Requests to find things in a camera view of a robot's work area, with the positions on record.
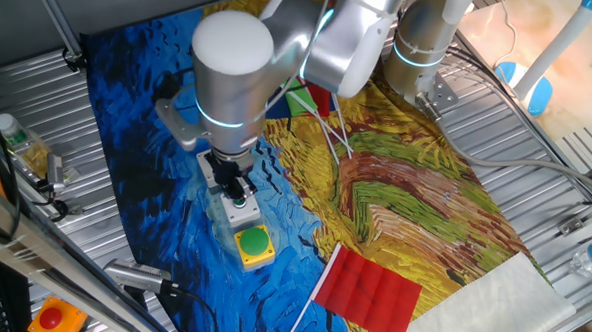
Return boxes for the aluminium frame bar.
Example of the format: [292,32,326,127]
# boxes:
[0,171,181,332]

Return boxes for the small green flag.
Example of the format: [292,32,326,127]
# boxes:
[280,77,357,154]

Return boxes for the orange emergency stop box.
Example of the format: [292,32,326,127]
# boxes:
[27,293,90,332]

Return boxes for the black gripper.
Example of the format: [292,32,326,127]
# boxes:
[206,154,258,205]

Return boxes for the painted blue yellow cloth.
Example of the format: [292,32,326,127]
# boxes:
[67,0,591,332]

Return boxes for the grey box red button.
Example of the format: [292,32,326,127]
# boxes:
[194,149,228,192]

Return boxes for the white blue stand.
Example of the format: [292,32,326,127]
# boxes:
[491,0,592,119]

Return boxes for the large red flag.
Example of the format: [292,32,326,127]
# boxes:
[282,240,426,332]

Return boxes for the silver ribbed camera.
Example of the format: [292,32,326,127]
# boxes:
[101,257,174,296]

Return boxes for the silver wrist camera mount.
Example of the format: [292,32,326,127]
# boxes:
[153,72,212,153]

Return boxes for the black camera cable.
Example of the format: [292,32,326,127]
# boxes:
[158,278,223,332]

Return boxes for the black pole clamp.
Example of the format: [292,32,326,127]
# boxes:
[62,48,88,74]

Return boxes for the grey box small green button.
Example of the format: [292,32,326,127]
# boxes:
[217,185,265,231]

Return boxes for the grey corrugated hose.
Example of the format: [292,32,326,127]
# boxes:
[410,92,592,198]

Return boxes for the small silver camera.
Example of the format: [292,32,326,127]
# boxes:
[44,152,68,195]

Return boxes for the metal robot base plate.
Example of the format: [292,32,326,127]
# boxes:
[414,69,461,114]

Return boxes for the light wooden board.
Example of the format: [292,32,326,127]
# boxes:
[450,0,592,144]

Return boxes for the small red flag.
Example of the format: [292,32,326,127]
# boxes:
[303,80,345,167]

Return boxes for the grey metal pole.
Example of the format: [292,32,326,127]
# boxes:
[22,0,88,62]

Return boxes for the black base cable bundle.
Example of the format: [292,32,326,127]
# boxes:
[437,39,592,203]

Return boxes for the yellow box green mushroom button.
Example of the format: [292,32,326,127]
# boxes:
[231,224,278,273]

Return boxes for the clear bottle yellow contents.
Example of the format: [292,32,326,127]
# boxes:
[0,112,55,180]

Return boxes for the aluminium profile bracket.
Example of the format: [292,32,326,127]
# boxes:
[557,190,592,239]

